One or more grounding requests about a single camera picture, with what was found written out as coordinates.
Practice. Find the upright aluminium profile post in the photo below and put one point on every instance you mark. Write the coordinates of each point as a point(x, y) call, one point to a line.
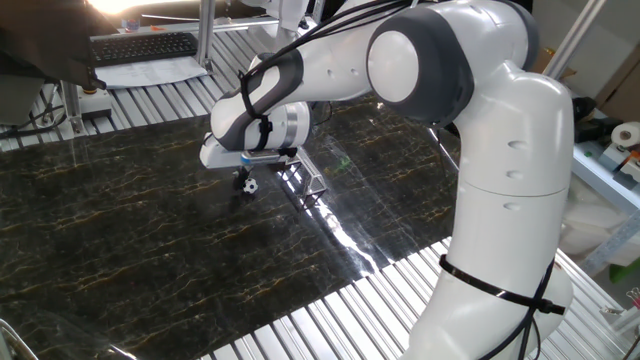
point(205, 30)

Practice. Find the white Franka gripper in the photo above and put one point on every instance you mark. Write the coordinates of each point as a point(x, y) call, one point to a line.
point(220, 157)

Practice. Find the white emergency stop box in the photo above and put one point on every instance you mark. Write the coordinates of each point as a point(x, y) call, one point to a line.
point(96, 104)

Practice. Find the small black-white soccer ball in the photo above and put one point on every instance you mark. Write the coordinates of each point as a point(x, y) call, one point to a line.
point(250, 186)

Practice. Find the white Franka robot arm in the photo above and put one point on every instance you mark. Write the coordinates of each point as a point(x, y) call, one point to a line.
point(510, 175)

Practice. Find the white shelf board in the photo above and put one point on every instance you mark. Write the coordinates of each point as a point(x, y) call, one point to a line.
point(600, 177)

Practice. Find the black marble-pattern mat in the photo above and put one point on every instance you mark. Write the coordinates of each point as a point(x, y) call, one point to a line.
point(125, 250)

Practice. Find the dark brown cloth cover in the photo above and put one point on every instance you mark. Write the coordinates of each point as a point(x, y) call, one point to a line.
point(45, 35)

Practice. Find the brown cardboard box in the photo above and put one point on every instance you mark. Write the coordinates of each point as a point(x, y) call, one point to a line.
point(542, 62)

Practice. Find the black device on shelf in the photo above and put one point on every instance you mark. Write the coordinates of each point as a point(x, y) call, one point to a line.
point(585, 109)

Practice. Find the white paper roll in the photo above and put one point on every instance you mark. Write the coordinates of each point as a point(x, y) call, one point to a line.
point(627, 134)

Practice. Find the white paper sheet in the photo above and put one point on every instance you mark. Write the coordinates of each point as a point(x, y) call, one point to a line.
point(150, 74)

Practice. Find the black computer keyboard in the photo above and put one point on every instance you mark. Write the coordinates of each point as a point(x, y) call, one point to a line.
point(142, 47)

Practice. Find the slanted aluminium profile post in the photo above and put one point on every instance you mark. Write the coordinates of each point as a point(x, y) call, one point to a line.
point(575, 37)

